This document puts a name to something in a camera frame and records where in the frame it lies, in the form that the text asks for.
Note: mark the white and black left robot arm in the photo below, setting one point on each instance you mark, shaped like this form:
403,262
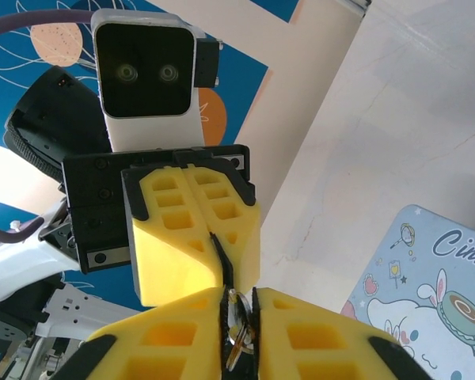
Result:
20,269

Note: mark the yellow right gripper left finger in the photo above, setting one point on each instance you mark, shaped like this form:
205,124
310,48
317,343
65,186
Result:
162,340

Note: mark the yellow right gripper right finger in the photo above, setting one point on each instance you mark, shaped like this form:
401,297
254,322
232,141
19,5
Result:
320,340

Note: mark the pastel cartoon tin box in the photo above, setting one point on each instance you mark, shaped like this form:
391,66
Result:
431,301

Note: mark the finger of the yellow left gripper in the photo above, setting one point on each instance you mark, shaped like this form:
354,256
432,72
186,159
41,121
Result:
229,213
166,253

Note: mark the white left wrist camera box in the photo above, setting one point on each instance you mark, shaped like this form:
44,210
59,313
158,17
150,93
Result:
146,71

